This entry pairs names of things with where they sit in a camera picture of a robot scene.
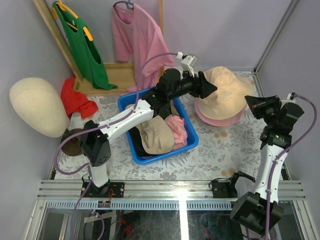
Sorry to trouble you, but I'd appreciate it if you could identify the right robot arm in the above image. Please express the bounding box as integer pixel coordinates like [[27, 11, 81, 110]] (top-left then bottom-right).
[[208, 92, 304, 236]]

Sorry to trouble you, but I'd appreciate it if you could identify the pink bucket hat strawberry logo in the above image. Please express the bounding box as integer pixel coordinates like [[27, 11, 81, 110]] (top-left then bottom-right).
[[195, 103, 247, 127]]

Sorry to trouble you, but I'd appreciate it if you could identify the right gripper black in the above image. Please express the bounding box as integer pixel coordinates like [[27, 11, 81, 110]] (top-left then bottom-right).
[[245, 96, 282, 128]]

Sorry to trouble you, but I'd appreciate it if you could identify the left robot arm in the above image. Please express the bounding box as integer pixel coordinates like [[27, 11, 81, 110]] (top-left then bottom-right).
[[80, 68, 218, 198]]

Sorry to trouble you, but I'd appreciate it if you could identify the pink t-shirt on hanger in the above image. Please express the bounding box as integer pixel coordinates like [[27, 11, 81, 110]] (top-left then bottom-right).
[[111, 4, 174, 93]]

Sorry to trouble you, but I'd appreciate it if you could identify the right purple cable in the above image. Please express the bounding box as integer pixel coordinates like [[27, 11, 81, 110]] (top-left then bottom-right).
[[243, 93, 318, 240]]

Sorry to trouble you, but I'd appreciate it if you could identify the red cloth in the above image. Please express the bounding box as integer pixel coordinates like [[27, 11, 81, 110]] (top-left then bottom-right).
[[60, 77, 99, 119]]

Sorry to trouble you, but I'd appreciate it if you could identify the yellow hanger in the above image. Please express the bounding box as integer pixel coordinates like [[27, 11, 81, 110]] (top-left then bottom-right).
[[51, 1, 94, 42]]

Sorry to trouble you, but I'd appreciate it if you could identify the dark mannequin base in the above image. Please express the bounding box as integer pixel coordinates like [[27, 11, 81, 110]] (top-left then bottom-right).
[[60, 128, 83, 157]]

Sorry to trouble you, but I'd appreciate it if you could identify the aluminium rail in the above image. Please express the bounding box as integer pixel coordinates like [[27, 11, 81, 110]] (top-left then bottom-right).
[[37, 179, 307, 211]]

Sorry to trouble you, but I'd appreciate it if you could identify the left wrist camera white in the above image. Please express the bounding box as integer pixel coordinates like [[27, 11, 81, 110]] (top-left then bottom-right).
[[176, 51, 198, 77]]

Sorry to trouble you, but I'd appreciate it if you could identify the green tank top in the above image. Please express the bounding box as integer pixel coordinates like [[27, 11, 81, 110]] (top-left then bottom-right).
[[51, 1, 118, 91]]

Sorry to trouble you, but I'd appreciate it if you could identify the black hat in bin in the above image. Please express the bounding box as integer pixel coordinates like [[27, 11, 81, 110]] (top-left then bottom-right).
[[129, 126, 152, 158]]

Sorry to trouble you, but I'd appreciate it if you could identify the cream foam mannequin head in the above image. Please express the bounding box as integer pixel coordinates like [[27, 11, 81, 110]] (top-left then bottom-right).
[[9, 77, 70, 138]]

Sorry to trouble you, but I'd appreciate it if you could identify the wooden clothes rack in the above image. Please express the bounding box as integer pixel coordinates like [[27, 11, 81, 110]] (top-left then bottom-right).
[[33, 0, 168, 96]]

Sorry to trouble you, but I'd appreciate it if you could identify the blue plastic bin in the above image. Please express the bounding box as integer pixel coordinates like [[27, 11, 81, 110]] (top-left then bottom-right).
[[117, 92, 199, 165]]

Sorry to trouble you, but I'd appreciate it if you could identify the beige bucket hat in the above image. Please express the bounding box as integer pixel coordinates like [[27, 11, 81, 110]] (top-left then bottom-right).
[[195, 66, 254, 120]]

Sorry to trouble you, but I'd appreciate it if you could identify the pink cloth in bin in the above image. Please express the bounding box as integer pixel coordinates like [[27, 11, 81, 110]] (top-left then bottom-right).
[[165, 115, 188, 150]]

